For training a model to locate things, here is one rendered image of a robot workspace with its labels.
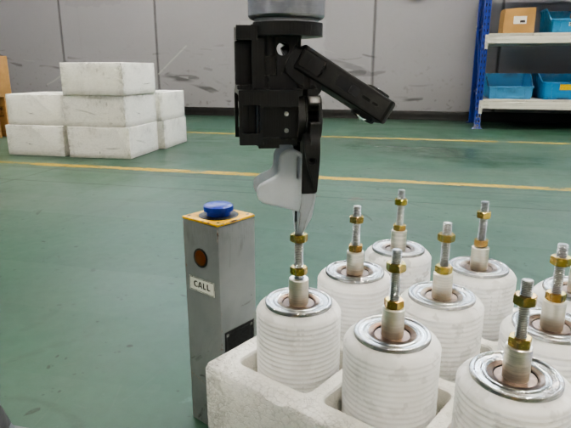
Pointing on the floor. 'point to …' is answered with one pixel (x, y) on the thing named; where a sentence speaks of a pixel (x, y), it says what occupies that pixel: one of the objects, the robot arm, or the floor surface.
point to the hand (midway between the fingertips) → (305, 219)
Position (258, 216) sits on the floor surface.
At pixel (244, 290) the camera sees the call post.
